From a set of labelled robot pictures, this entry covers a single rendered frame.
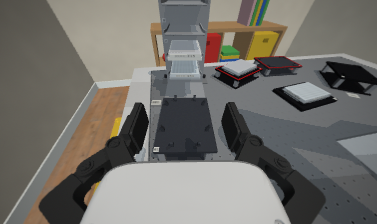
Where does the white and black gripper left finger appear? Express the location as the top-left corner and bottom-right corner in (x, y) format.
(39, 102), (149, 224)

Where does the grey speckled base plate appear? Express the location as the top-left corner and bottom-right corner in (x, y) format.
(148, 57), (377, 224)

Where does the grey plate hotel rack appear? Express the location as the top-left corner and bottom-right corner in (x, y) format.
(158, 0), (211, 98)

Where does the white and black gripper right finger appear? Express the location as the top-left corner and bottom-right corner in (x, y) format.
(221, 102), (326, 224)

